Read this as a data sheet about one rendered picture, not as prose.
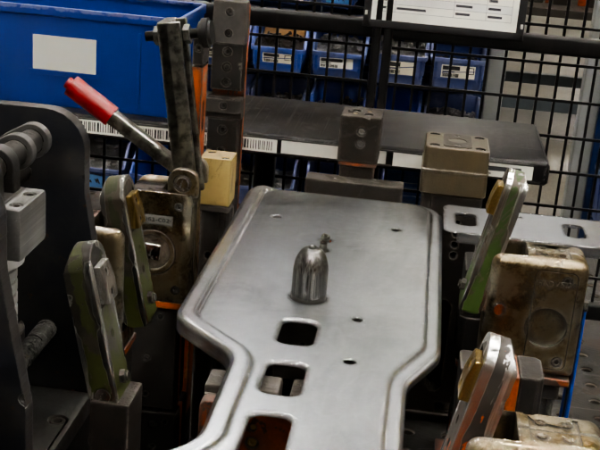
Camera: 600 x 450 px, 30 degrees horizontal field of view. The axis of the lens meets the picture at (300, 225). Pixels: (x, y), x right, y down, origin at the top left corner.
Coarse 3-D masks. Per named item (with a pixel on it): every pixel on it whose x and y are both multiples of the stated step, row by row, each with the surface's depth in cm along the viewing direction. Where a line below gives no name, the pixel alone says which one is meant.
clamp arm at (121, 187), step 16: (112, 176) 94; (128, 176) 94; (112, 192) 92; (128, 192) 94; (112, 208) 93; (128, 208) 93; (112, 224) 93; (128, 224) 93; (128, 240) 93; (144, 240) 97; (128, 256) 94; (144, 256) 96; (128, 272) 94; (144, 272) 96; (128, 288) 95; (144, 288) 96; (128, 304) 95; (144, 304) 95; (128, 320) 96; (144, 320) 95
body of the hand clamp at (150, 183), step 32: (160, 192) 109; (160, 224) 110; (192, 224) 112; (160, 256) 112; (192, 256) 113; (160, 288) 112; (160, 320) 114; (160, 352) 115; (160, 384) 117; (160, 416) 117; (160, 448) 119
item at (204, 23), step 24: (168, 24) 105; (168, 48) 106; (168, 72) 107; (192, 72) 110; (168, 96) 107; (192, 96) 110; (168, 120) 108; (192, 120) 111; (192, 144) 109; (192, 168) 109
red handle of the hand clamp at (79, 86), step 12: (72, 84) 109; (84, 84) 109; (72, 96) 109; (84, 96) 109; (96, 96) 109; (84, 108) 110; (96, 108) 109; (108, 108) 109; (108, 120) 110; (120, 120) 110; (120, 132) 110; (132, 132) 110; (144, 132) 111; (144, 144) 110; (156, 144) 110; (156, 156) 110; (168, 156) 110; (168, 168) 111
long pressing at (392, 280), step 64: (256, 192) 128; (256, 256) 109; (384, 256) 112; (192, 320) 93; (256, 320) 95; (320, 320) 96; (384, 320) 97; (256, 384) 83; (320, 384) 84; (384, 384) 85; (192, 448) 73; (320, 448) 75; (384, 448) 76
